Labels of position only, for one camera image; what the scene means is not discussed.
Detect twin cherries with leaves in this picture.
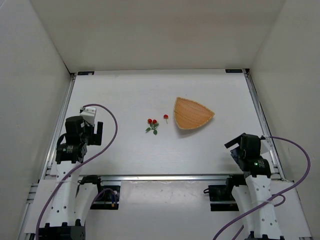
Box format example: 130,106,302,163
145,118,160,136

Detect single red cherry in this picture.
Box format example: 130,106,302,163
163,114,169,124

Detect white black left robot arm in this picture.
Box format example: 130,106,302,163
35,113,103,240

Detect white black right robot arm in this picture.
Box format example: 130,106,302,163
224,133,284,240

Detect woven triangular fruit basket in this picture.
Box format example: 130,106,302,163
173,97,215,130

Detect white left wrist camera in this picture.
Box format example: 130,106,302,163
79,106,97,126

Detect aluminium right rail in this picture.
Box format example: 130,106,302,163
243,68,285,181

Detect aluminium rail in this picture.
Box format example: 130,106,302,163
243,68,285,181
39,73,77,181
42,173,286,183

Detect aluminium front rail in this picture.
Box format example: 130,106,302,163
42,173,286,183

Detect aluminium left rail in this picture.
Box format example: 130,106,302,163
39,73,77,181

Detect black left corner bracket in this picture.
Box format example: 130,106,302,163
77,71,95,76

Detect black corner bracket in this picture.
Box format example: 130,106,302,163
77,71,95,76
225,69,243,74

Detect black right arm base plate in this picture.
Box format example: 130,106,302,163
203,177,239,212

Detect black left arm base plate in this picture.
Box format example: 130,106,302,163
90,182,121,210

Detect black right corner bracket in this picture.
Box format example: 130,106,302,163
225,69,243,74

